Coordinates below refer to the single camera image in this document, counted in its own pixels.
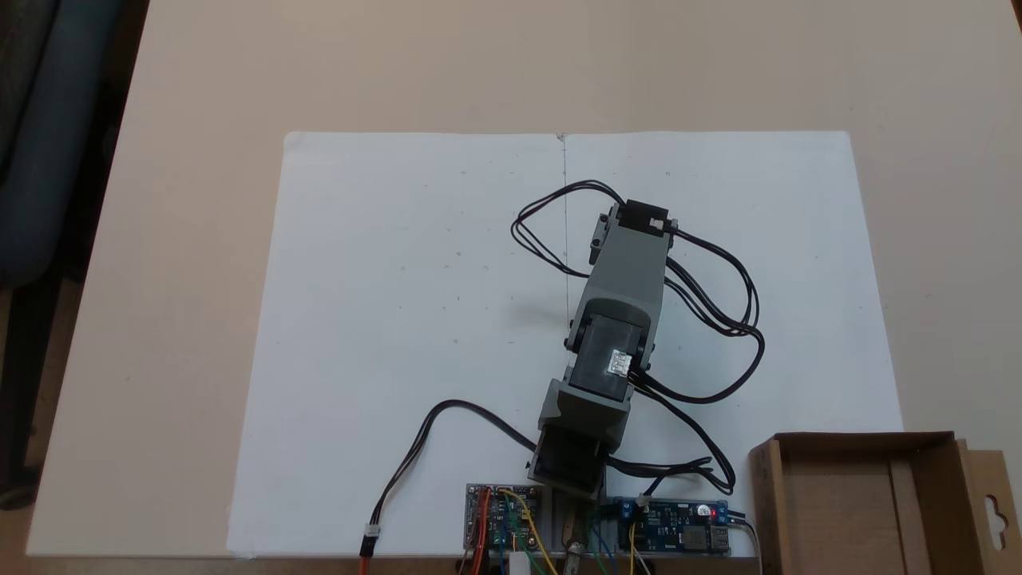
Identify grey circuit board with wires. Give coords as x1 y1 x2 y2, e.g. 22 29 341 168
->
465 483 545 553

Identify orange jumper wires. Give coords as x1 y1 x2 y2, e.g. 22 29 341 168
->
469 491 492 575

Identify black power cable white connector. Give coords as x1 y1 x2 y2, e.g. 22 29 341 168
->
358 399 539 575

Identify brown cardboard box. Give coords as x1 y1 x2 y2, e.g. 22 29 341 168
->
748 431 1022 575

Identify white paper sheet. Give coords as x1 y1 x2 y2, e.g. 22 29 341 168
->
559 130 905 558
226 132 569 558

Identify yellow jumper wire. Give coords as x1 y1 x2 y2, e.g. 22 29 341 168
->
498 490 560 575

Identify black elbow motor cable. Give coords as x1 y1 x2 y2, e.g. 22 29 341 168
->
631 227 767 405

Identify black gripper motor cable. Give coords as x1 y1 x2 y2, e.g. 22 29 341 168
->
509 180 628 279

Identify blue circuit board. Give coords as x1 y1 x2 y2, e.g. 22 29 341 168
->
610 496 732 557

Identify black base motor cable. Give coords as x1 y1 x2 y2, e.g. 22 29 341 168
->
605 382 737 498

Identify blue-grey upholstered chair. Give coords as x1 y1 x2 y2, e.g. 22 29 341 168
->
0 0 151 512

